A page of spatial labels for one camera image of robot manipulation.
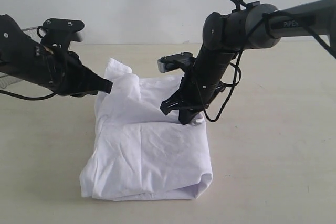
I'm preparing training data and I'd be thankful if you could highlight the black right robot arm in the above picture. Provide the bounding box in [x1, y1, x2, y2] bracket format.
[158, 0, 335, 124]

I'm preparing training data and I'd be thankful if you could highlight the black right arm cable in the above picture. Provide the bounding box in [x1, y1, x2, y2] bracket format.
[203, 0, 336, 123]

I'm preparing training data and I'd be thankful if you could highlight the white cotton t-shirt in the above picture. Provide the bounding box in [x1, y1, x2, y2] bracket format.
[79, 58, 213, 201]

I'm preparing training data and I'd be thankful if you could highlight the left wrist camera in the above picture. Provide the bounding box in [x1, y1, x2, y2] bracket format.
[36, 18, 85, 51]

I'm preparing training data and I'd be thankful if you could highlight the metal mesh basket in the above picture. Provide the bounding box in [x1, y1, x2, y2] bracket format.
[0, 26, 41, 89]

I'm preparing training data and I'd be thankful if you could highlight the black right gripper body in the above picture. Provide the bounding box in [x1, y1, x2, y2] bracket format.
[177, 50, 236, 110]

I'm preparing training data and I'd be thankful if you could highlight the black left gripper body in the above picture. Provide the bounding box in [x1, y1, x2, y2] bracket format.
[34, 48, 102, 97]

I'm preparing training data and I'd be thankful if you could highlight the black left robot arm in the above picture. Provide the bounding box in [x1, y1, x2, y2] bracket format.
[1, 14, 113, 97]

